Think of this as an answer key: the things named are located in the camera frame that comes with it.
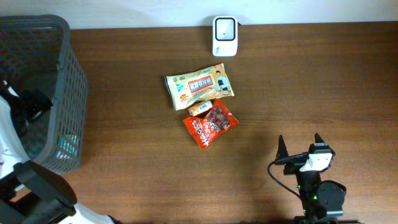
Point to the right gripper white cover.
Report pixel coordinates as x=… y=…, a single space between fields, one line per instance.
x=282 y=150

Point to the red snack bag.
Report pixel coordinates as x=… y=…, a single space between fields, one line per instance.
x=216 y=122

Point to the small orange packet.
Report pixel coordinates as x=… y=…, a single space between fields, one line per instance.
x=200 y=108

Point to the beige wet wipes pack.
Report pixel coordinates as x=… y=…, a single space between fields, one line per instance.
x=202 y=85

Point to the small green tissue pack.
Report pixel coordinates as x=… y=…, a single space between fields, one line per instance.
x=70 y=144

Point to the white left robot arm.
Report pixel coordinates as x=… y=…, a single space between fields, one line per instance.
x=31 y=193

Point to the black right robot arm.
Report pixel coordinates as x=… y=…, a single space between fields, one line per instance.
x=322 y=200

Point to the white barcode scanner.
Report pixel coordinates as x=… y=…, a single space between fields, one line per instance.
x=225 y=36

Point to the grey plastic mesh basket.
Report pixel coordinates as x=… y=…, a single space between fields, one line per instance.
x=36 y=54

